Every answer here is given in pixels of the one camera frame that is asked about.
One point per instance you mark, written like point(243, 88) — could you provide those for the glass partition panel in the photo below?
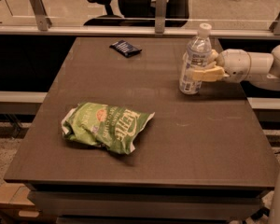
point(222, 14)

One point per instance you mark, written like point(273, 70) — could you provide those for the black office chair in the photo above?
point(140, 13)

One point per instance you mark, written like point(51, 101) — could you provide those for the middle metal glass bracket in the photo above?
point(160, 14)

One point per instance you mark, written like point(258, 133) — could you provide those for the green chips bag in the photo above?
point(112, 127)

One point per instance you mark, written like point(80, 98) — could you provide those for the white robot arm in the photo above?
point(261, 70)

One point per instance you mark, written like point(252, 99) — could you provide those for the cardboard box under table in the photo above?
point(16, 208)

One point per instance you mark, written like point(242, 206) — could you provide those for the clear plastic water bottle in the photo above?
point(197, 52)

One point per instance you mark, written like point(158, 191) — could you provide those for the left metal glass bracket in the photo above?
point(43, 21)

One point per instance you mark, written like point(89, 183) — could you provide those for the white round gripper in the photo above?
point(235, 64)

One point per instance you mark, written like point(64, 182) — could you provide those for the dark blue snack packet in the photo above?
point(125, 48)

